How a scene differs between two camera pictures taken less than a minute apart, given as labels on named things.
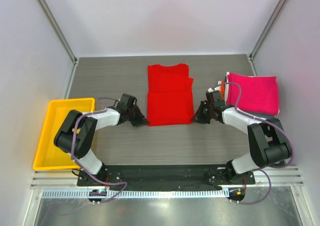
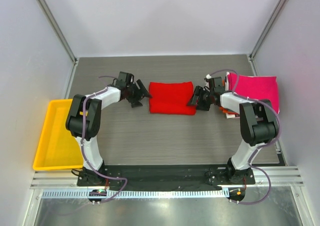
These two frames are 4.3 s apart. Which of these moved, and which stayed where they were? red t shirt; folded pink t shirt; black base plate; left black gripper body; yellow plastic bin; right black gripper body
Moved: right black gripper body; red t shirt; left black gripper body
Stayed: yellow plastic bin; folded pink t shirt; black base plate
